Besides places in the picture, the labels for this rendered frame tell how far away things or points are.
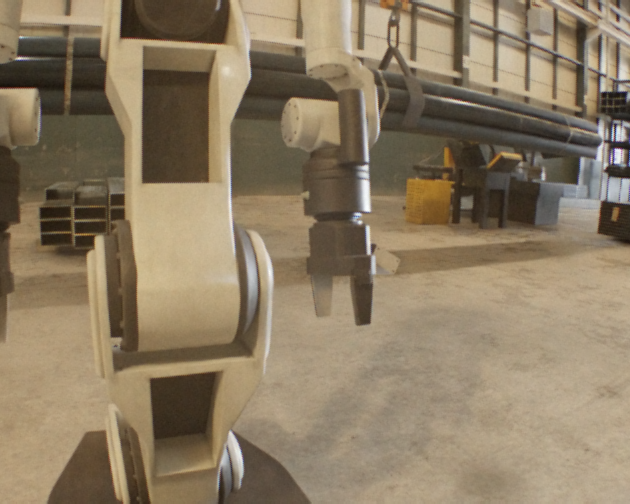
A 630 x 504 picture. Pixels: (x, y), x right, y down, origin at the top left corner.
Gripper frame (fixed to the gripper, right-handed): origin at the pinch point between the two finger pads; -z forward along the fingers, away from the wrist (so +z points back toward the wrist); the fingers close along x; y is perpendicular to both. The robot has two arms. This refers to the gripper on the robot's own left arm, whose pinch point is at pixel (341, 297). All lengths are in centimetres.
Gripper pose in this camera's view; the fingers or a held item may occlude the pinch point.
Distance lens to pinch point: 65.6
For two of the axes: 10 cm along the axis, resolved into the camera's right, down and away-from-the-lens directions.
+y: 9.0, -0.4, 4.3
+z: -0.4, -10.0, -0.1
